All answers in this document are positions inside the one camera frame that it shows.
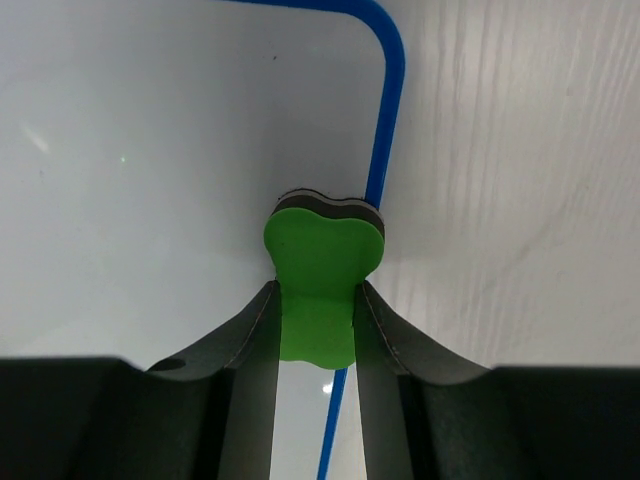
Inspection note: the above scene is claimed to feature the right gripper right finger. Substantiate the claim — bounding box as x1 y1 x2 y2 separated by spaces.
353 284 639 479

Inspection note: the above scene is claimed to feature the green whiteboard eraser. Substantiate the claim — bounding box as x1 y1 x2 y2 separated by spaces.
263 189 385 370

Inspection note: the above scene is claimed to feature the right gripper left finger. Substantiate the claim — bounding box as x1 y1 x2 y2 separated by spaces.
1 281 280 479

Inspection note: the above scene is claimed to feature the blue-framed small whiteboard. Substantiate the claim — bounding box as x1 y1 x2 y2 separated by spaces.
0 0 406 480

